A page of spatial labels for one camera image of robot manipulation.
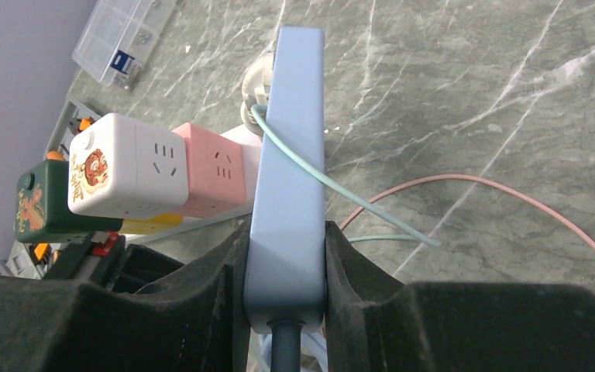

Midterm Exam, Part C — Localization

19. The thin mint charging cable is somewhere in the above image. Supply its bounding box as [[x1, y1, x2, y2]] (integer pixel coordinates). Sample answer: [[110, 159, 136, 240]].
[[249, 104, 442, 249]]

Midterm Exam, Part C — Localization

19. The white cube charger with picture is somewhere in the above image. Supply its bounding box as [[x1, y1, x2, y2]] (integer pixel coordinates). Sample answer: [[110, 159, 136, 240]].
[[67, 113, 189, 219]]

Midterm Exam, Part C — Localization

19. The light blue power strip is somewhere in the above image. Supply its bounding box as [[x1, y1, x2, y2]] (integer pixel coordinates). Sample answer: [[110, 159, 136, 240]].
[[243, 26, 326, 334]]

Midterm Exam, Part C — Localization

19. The white power strip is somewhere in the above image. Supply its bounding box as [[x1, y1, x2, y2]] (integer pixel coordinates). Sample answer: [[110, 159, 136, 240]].
[[126, 122, 261, 243]]

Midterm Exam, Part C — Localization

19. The thin pink charging cable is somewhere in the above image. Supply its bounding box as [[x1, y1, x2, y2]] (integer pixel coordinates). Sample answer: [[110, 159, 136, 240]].
[[338, 173, 595, 290]]

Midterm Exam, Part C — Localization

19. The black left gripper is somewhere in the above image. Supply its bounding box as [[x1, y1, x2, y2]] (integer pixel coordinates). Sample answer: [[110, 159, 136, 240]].
[[0, 220, 250, 371]]

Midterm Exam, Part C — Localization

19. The white round plug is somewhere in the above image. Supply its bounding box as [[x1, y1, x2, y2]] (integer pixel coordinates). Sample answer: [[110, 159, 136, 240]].
[[239, 53, 274, 137]]

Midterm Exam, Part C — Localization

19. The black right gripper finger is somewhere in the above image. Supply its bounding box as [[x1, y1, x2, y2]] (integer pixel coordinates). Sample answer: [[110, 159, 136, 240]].
[[325, 222, 595, 371]]

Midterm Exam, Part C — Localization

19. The pink cube adapter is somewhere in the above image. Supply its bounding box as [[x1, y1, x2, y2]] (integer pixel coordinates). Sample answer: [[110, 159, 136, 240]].
[[173, 122, 247, 218]]

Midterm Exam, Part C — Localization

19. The dark green cube charger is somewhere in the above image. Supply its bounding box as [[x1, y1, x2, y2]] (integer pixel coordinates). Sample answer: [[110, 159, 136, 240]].
[[13, 160, 123, 244]]

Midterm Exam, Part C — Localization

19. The clear plastic screw organizer box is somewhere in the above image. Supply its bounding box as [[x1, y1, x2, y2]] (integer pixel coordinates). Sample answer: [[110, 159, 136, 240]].
[[72, 0, 177, 91]]

